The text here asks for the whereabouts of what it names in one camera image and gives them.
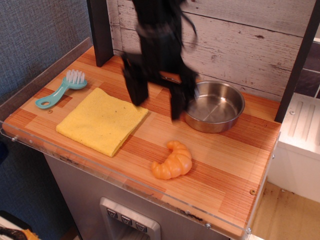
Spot dark left shelf post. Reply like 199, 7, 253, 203
86, 0, 114, 67

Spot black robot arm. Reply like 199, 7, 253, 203
121, 0, 197, 120

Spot orange plastic croissant toy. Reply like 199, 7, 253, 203
151, 140, 193, 180

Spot dark right shelf post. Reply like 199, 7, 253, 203
274, 0, 320, 123

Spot grey toy fridge cabinet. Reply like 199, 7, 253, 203
45, 155, 226, 240

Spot teal dish brush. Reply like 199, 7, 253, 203
35, 69, 87, 109

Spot silver metal pot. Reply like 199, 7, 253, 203
161, 76, 245, 133

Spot dark shelf post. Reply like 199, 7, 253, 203
86, 0, 114, 67
274, 0, 320, 123

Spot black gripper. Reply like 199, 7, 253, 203
121, 14, 196, 120

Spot orange object bottom left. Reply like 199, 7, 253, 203
18, 229, 39, 240

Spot clear acrylic edge guard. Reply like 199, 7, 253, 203
3, 114, 280, 240

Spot silver dispenser button panel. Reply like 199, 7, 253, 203
99, 197, 162, 240

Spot yellow folded cloth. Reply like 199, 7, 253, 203
56, 87, 148, 157

